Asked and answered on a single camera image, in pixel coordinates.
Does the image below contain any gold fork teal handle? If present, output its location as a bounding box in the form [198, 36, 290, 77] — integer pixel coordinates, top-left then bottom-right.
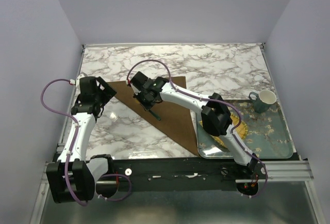
[148, 110, 161, 121]

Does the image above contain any yellow bamboo mat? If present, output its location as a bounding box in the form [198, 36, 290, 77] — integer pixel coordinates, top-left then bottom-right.
[212, 113, 248, 149]

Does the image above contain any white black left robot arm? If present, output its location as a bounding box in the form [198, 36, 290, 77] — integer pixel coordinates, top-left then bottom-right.
[46, 73, 117, 206]

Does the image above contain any aluminium frame rail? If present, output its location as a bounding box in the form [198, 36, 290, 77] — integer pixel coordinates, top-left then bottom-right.
[41, 159, 314, 183]

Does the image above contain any teal floral metal tray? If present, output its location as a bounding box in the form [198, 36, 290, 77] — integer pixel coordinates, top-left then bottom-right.
[195, 100, 294, 160]

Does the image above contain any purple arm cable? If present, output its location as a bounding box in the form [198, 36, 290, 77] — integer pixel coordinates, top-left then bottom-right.
[41, 78, 134, 207]
[126, 60, 269, 199]

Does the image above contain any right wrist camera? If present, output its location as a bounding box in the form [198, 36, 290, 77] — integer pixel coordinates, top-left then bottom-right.
[130, 83, 141, 95]

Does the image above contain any brown cloth napkin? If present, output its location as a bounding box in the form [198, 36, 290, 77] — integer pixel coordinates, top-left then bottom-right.
[108, 81, 198, 156]

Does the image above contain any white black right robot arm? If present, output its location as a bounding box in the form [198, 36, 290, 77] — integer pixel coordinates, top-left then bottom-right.
[126, 71, 266, 182]

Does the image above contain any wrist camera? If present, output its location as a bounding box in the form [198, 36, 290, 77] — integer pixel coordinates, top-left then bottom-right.
[75, 72, 87, 87]
[130, 83, 141, 95]

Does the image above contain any teal mug white inside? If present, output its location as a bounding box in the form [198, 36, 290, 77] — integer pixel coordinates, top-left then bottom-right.
[249, 90, 277, 114]

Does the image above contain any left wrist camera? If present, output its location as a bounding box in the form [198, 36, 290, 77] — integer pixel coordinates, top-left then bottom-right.
[75, 72, 87, 87]

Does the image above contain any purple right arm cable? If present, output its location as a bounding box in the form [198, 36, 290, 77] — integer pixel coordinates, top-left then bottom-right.
[126, 60, 269, 199]

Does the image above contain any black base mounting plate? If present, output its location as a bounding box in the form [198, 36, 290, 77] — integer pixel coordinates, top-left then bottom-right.
[84, 158, 269, 193]

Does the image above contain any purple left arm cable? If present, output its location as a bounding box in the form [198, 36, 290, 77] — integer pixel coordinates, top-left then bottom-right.
[41, 78, 134, 207]

